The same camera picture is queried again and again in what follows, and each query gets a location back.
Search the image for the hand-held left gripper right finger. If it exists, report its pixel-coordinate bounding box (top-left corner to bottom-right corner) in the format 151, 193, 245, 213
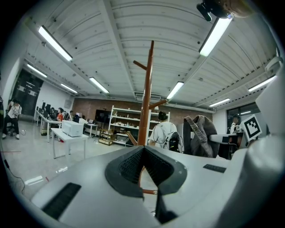
144, 146, 233, 228

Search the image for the black head-worn camera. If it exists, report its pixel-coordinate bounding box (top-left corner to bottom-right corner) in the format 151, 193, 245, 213
196, 0, 235, 22

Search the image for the group of ceiling tube lights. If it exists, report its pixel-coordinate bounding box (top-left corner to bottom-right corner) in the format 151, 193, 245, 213
26, 17, 277, 108

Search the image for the black cable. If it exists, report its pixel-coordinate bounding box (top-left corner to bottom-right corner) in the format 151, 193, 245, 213
2, 155, 27, 195

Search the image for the small white table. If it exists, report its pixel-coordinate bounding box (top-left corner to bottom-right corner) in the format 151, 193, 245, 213
84, 122, 99, 138

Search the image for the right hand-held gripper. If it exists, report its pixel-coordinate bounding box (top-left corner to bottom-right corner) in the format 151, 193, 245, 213
209, 114, 263, 148

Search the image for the black wall screen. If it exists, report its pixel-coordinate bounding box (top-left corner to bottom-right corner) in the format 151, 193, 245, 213
12, 69, 44, 117

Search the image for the black television on stand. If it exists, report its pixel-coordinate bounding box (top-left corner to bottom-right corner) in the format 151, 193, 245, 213
95, 108, 112, 123

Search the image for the ceiling air vent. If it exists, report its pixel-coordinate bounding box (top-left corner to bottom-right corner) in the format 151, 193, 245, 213
134, 91, 162, 101

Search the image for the white boxy appliance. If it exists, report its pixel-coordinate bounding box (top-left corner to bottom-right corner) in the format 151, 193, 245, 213
61, 120, 84, 138

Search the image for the white metal shelf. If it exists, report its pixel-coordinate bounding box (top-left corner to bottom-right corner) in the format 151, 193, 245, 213
108, 105, 171, 147

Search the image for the brown wooden coat rack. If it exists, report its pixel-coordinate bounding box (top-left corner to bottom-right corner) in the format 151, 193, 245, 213
126, 40, 168, 195

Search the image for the long white desk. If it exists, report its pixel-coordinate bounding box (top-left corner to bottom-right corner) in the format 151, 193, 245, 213
34, 110, 62, 143

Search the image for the black and white backpack device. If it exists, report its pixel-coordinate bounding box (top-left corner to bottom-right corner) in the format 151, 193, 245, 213
167, 131, 183, 154

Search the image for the low wooden rack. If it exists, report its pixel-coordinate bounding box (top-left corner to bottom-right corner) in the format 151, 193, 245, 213
98, 128, 114, 146

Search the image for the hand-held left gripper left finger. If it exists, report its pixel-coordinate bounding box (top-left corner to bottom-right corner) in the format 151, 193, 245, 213
31, 146, 162, 228

